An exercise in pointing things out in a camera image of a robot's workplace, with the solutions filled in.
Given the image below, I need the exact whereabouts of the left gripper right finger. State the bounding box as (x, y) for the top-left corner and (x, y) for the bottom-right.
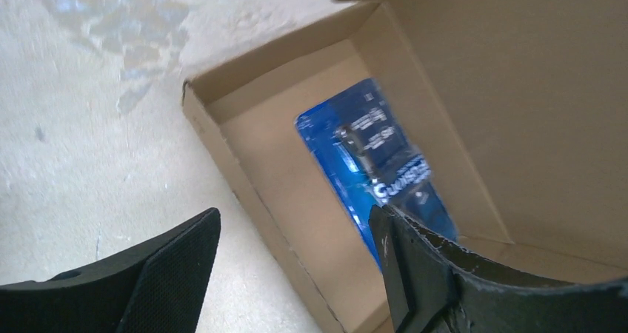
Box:
(369, 206), (627, 332)

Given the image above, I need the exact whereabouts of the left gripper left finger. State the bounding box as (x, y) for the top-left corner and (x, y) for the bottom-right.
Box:
(1, 208), (221, 332)

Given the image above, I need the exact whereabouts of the brown cardboard express box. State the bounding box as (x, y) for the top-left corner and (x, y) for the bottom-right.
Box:
(182, 0), (627, 332)

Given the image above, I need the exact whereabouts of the blue razor blister pack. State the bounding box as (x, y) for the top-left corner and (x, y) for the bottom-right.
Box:
(295, 78), (458, 259)

